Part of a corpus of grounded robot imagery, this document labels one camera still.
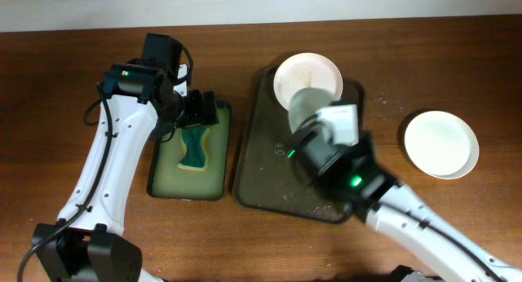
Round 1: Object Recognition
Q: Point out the green soapy water tray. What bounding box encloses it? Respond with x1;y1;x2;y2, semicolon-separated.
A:
147;101;232;201

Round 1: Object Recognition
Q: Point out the dark brown serving tray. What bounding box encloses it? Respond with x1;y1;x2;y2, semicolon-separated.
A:
232;67;354;224

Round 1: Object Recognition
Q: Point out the white plate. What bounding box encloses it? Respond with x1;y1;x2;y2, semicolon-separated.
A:
404;111;480;179

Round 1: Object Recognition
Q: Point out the green yellow sponge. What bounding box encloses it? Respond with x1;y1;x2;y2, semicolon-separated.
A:
178;126;210;171

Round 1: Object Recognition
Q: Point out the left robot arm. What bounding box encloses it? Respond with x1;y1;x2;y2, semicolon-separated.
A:
29;33;219;281

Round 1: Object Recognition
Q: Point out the pink-rimmed dirty plate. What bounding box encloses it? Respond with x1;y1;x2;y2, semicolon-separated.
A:
273;53;343;111

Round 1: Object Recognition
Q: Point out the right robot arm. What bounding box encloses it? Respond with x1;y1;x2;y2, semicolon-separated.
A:
289;122;521;281

